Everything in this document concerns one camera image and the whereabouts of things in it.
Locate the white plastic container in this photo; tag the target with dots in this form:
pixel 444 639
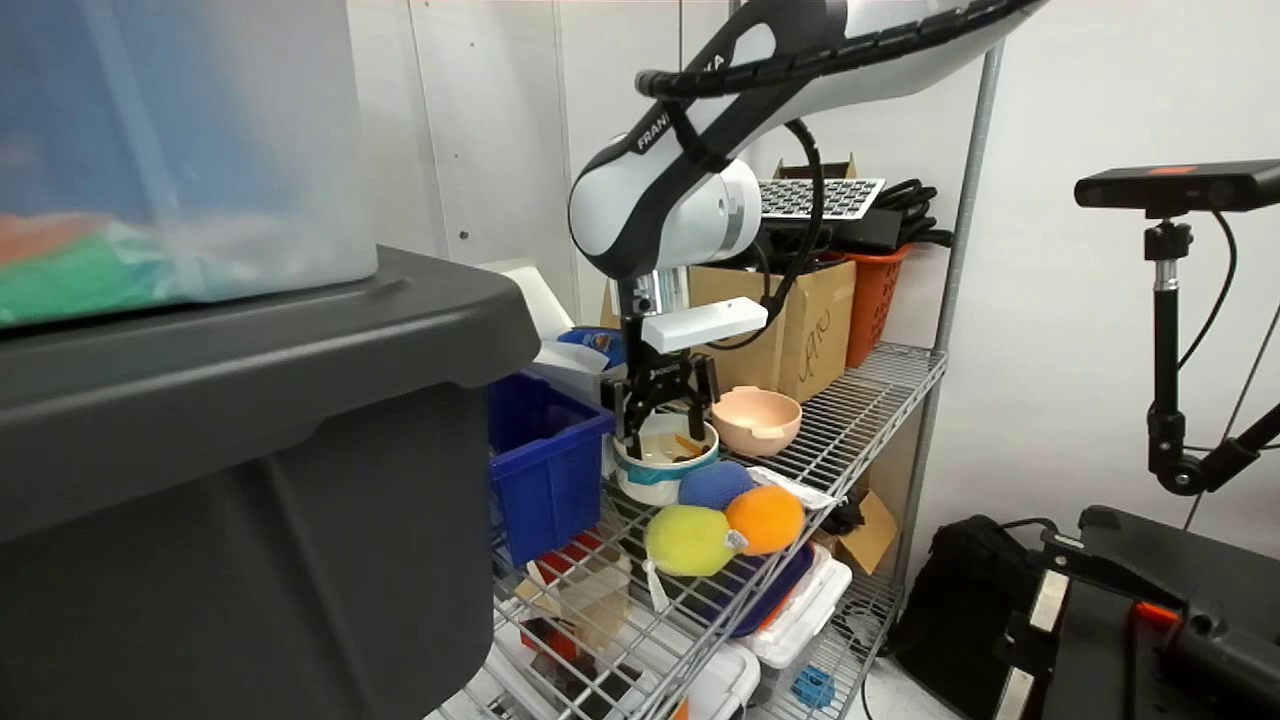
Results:
pixel 801 605

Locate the black camera bar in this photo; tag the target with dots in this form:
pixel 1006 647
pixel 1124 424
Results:
pixel 1173 187

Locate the clear plastic storage tote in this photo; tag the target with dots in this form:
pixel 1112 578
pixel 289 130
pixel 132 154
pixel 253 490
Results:
pixel 173 135

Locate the blue plush ball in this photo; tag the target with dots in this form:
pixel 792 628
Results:
pixel 715 483

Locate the orange plush ball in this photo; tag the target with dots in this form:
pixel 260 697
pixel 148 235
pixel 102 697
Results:
pixel 766 521

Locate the black camera stand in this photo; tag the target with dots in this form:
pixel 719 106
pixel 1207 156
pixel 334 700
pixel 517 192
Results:
pixel 1167 346

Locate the black backpack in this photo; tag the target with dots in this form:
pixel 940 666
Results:
pixel 962 602

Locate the small blue round object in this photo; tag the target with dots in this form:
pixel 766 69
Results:
pixel 813 684

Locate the brown cardboard box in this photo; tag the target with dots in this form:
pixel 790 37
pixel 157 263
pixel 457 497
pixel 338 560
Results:
pixel 801 334

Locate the small clear plastic box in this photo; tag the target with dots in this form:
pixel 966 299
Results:
pixel 581 580

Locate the white cardboard box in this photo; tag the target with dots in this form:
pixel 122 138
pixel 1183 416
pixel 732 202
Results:
pixel 567 362

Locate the blue plastic bin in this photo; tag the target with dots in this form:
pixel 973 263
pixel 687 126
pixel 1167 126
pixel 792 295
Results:
pixel 544 465

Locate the yellow-green plush ball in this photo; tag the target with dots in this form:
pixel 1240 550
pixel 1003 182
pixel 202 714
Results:
pixel 687 540

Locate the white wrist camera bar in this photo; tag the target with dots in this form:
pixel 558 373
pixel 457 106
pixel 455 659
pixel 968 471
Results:
pixel 705 326

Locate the dark grey storage tote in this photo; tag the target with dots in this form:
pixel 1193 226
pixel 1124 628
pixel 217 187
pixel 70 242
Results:
pixel 240 504

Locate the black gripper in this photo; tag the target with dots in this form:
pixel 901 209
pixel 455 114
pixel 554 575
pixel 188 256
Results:
pixel 667 383

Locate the small brown cardboard piece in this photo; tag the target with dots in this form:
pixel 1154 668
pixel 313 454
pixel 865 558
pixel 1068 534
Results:
pixel 871 534

